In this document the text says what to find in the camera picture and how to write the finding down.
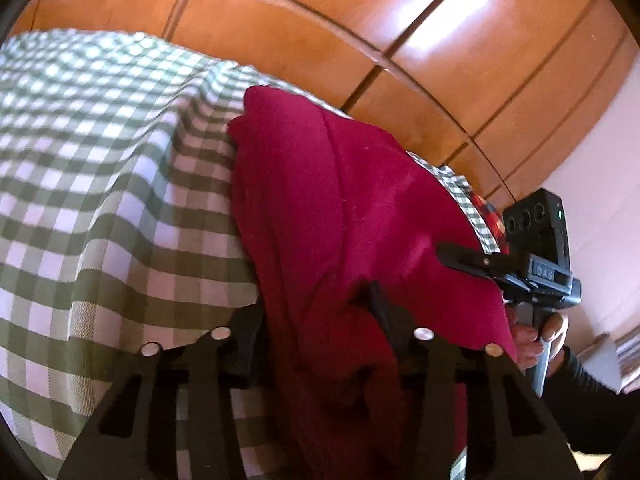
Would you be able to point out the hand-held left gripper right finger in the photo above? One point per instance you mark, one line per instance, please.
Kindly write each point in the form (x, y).
(395, 330)

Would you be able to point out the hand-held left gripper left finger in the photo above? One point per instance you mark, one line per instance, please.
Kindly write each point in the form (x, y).
(245, 345)

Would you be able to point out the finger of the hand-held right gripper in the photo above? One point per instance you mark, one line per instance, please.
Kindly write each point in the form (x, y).
(470, 259)

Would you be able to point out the magenta embroidered garment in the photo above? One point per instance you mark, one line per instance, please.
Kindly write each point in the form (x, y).
(325, 200)

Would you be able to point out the person's right forearm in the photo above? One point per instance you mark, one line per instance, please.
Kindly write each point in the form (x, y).
(585, 410)

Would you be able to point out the person's right hand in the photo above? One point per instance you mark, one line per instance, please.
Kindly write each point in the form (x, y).
(527, 340)

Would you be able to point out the red blue plaid cloth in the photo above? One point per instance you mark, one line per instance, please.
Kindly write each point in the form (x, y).
(492, 220)

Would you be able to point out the pale grey striped object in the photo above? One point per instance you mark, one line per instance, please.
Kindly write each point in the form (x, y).
(617, 360)

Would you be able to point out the green checked bed sheet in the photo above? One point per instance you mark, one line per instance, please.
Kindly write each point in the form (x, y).
(100, 185)

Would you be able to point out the brown wooden wardrobe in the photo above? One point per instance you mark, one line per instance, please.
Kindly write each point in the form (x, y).
(300, 10)

